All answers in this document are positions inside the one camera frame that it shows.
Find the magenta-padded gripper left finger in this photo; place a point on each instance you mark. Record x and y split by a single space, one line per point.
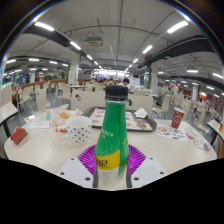
75 170

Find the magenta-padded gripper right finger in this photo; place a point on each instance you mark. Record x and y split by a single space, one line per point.
148 170

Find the green plastic drink bottle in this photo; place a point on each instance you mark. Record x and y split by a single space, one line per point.
111 133

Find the white polka-dot mug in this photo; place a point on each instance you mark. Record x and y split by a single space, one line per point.
79 131

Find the printed sticker sheet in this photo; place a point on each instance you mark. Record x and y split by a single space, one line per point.
170 132

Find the clear plastic food bag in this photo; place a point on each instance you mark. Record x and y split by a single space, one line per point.
61 116

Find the crumpled white napkin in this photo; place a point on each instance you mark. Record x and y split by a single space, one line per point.
140 113

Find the white printed card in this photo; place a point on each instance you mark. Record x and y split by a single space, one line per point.
39 125

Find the dark food tray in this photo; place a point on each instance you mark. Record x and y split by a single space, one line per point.
86 112

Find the red paper cup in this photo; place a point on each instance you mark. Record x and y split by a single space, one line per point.
177 118

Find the clear plastic wrapper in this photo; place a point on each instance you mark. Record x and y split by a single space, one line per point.
201 144

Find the small clear bottle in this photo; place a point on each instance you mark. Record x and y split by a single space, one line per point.
48 115

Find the red tissue packet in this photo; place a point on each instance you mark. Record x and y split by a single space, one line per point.
19 135

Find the beige side table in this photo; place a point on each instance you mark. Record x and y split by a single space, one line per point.
6 111
215 126

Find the person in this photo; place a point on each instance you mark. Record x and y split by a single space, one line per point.
125 82

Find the ceiling air conditioner unit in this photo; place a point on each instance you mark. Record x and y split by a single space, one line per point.
94 42

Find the ceiling strip lights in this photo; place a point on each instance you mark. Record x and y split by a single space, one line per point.
177 26

